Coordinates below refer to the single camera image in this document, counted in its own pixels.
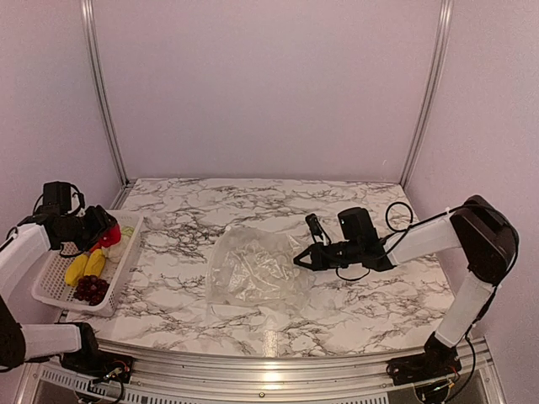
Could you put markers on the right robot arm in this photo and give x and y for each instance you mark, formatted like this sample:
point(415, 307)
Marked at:
point(489, 242)

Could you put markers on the yellow fake lemon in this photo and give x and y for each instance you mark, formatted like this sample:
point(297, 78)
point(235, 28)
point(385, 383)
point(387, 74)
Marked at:
point(95, 264)

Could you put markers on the orange fake tomato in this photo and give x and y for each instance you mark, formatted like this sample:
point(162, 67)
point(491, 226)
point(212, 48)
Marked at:
point(95, 247)

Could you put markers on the white perforated plastic basket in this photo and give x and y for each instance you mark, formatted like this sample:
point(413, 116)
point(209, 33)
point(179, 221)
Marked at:
point(51, 289)

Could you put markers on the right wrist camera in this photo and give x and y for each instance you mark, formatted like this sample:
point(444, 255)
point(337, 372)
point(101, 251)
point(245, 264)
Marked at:
point(318, 234)

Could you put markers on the aluminium front rail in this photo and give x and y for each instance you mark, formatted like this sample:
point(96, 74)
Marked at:
point(161, 376)

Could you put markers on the clear zip top bag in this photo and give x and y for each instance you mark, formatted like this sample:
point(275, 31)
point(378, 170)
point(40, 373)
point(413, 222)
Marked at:
point(249, 267)

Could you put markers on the red fake bell pepper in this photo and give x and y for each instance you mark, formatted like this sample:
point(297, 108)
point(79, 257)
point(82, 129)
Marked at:
point(111, 237)

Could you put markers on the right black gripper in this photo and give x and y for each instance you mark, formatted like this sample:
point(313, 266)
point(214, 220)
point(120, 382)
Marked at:
point(318, 257)

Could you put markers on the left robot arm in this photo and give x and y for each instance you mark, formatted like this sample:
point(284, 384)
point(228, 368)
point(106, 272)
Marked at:
point(60, 216)

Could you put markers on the white fake cauliflower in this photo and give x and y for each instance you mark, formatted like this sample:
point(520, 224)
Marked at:
point(115, 252)

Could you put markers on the yellow fake banana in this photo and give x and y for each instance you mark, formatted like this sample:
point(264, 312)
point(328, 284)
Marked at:
point(75, 270)

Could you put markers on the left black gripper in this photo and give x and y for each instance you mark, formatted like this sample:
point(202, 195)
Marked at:
point(99, 222)

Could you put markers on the right aluminium corner post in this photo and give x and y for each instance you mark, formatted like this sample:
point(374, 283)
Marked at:
point(435, 72)

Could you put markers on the aluminium corner post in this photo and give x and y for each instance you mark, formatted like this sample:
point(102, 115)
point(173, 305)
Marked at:
point(435, 72)
point(92, 43)

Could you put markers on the purple fake grape bunch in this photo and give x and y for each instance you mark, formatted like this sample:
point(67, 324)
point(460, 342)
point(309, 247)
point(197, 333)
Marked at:
point(91, 289)

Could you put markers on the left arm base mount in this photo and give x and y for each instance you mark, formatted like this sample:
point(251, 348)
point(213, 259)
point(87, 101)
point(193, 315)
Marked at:
point(99, 364)

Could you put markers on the left aluminium corner post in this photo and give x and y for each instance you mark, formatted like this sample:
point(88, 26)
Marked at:
point(92, 43)

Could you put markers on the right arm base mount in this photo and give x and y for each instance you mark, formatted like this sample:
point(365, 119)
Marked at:
point(421, 367)

